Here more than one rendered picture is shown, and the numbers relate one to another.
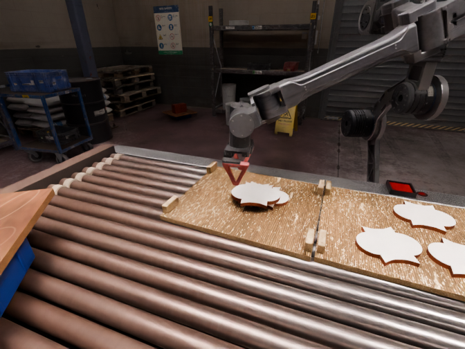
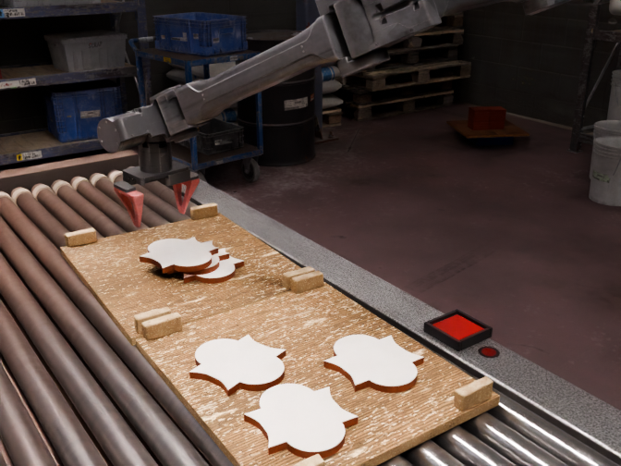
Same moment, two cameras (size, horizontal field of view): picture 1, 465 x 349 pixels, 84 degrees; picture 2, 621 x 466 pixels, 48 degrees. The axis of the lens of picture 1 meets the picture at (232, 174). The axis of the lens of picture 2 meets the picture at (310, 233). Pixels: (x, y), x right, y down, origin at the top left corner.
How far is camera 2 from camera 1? 0.95 m
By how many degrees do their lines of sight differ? 32
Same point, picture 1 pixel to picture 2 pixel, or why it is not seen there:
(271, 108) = (169, 119)
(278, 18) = not seen: outside the picture
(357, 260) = (173, 361)
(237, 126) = (104, 135)
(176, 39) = not seen: outside the picture
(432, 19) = (343, 12)
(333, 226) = (221, 324)
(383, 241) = (236, 356)
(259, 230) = (129, 295)
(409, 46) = (322, 49)
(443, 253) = (285, 397)
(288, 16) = not seen: outside the picture
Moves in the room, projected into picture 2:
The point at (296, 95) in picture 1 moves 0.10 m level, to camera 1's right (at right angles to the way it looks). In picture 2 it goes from (194, 105) to (243, 113)
